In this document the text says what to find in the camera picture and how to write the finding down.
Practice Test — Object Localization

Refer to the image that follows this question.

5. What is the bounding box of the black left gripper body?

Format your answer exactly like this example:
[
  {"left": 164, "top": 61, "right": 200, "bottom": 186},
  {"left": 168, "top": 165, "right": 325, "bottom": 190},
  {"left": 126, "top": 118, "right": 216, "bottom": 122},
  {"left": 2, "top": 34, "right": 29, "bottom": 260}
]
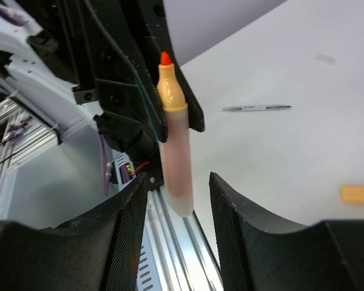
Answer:
[{"left": 27, "top": 1, "right": 158, "bottom": 161}]

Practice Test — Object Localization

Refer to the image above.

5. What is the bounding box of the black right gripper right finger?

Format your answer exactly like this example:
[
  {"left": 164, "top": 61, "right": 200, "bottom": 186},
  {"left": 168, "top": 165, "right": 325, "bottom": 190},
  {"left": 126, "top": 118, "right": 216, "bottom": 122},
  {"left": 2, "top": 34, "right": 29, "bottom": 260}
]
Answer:
[{"left": 209, "top": 173, "right": 364, "bottom": 290}]

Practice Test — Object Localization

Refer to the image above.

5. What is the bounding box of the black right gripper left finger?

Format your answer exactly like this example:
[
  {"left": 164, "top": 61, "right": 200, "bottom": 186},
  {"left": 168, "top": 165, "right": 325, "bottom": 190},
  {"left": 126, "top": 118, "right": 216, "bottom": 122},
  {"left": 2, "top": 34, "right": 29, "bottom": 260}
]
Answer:
[{"left": 0, "top": 174, "right": 148, "bottom": 290}]

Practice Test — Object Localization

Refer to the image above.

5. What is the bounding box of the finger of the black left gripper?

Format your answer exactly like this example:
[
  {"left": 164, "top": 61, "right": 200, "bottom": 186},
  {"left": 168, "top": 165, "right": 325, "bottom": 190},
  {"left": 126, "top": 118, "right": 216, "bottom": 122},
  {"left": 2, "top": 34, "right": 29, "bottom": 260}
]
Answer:
[
  {"left": 142, "top": 0, "right": 205, "bottom": 132},
  {"left": 90, "top": 1, "right": 167, "bottom": 141}
]

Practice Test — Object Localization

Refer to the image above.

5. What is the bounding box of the orange marker pen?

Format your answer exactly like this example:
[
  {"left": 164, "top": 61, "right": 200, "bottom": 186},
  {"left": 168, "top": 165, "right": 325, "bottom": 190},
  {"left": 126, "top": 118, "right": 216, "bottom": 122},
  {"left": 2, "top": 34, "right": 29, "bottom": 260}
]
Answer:
[{"left": 157, "top": 52, "right": 194, "bottom": 217}]

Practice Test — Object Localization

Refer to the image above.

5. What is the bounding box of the clear pen cap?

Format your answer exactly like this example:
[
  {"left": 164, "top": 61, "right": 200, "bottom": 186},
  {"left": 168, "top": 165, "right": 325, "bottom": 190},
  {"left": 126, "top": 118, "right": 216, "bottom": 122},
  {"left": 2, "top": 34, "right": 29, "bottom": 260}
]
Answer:
[{"left": 314, "top": 53, "right": 336, "bottom": 66}]

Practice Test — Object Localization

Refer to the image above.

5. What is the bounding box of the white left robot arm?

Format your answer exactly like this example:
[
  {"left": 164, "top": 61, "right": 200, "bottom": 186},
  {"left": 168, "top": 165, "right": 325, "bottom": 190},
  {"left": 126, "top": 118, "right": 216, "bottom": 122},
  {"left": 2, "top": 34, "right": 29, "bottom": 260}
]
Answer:
[{"left": 0, "top": 1, "right": 174, "bottom": 161}]

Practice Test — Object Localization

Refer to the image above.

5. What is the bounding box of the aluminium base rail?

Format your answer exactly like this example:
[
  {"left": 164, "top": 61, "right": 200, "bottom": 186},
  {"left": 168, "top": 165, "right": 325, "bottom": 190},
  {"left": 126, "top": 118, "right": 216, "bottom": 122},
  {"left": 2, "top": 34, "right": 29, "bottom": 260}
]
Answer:
[{"left": 136, "top": 187, "right": 223, "bottom": 291}]

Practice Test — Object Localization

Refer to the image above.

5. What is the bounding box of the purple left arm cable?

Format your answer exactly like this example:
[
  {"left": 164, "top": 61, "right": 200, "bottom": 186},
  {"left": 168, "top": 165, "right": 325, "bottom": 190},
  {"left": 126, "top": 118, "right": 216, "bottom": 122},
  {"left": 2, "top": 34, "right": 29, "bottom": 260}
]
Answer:
[{"left": 98, "top": 133, "right": 131, "bottom": 196}]

